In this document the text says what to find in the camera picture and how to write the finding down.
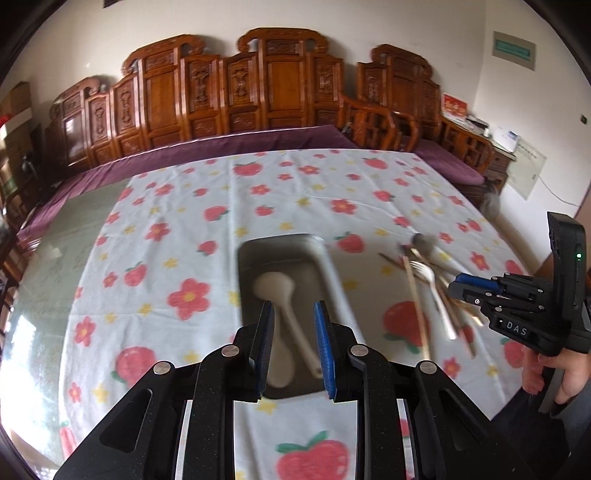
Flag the white cable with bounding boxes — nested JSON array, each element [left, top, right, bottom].
[[537, 172, 583, 209]]

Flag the cardboard boxes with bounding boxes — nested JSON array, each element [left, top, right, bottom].
[[0, 81, 34, 141]]

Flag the white paper sheet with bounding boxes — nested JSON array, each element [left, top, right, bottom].
[[505, 137, 549, 195]]

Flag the wooden side cabinet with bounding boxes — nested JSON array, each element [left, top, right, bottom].
[[480, 138, 517, 186]]

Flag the rectangular metal utensil tray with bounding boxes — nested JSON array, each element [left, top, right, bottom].
[[236, 233, 359, 400]]

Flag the red card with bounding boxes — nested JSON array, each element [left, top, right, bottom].
[[440, 92, 469, 123]]

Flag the floral strawberry print tablecloth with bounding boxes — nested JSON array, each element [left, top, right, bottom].
[[59, 149, 533, 480]]

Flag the white plastic spoon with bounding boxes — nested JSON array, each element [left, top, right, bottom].
[[269, 318, 296, 389], [253, 272, 325, 380]]

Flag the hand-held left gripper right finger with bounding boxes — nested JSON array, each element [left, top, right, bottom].
[[314, 300, 546, 480]]

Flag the wooden armchair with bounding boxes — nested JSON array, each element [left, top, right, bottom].
[[338, 93, 420, 154]]

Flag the white box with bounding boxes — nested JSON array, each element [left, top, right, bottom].
[[495, 124, 523, 154]]

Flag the purple seat cushion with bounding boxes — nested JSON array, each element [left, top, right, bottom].
[[414, 137, 486, 186]]

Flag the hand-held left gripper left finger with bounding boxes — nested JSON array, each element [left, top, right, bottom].
[[53, 300, 276, 480]]

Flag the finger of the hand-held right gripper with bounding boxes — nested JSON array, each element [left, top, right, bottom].
[[454, 272, 509, 292], [446, 283, 505, 325]]

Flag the grey fluffy object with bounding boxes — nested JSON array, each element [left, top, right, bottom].
[[480, 188, 505, 219]]

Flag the wooden armrest frame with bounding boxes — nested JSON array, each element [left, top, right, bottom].
[[438, 115, 496, 177]]

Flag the purple cloth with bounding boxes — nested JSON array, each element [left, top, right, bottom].
[[16, 124, 362, 252]]

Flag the green wall sign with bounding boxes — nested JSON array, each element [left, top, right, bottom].
[[490, 31, 537, 71]]

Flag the stainless steel fork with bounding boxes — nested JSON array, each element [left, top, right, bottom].
[[409, 260, 459, 341]]

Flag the stainless steel spoon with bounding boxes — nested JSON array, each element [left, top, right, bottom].
[[412, 233, 467, 278]]

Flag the light wooden chopstick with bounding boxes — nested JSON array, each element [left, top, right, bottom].
[[402, 255, 431, 360]]

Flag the person's right hand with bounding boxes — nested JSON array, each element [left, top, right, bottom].
[[522, 344, 591, 406]]

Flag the small carved wooden bench backrest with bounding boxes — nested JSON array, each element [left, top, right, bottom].
[[46, 76, 145, 171]]

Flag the carved wooden chair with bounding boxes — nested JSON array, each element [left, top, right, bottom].
[[355, 44, 445, 140]]

